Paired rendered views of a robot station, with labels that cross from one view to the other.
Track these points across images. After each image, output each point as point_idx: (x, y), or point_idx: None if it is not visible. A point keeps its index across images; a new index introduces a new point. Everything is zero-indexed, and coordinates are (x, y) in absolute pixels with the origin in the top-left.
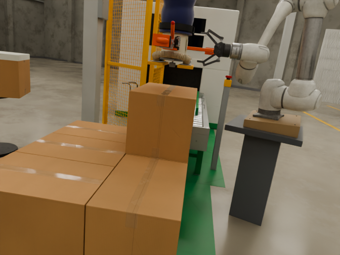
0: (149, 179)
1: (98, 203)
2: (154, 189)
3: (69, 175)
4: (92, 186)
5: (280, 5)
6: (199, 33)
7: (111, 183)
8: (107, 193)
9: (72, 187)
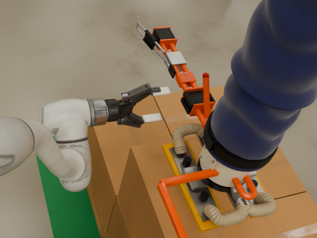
0: (134, 140)
1: (146, 98)
2: (121, 127)
3: (194, 118)
4: (166, 113)
5: (27, 120)
6: (161, 87)
7: (158, 122)
8: (150, 109)
9: (177, 106)
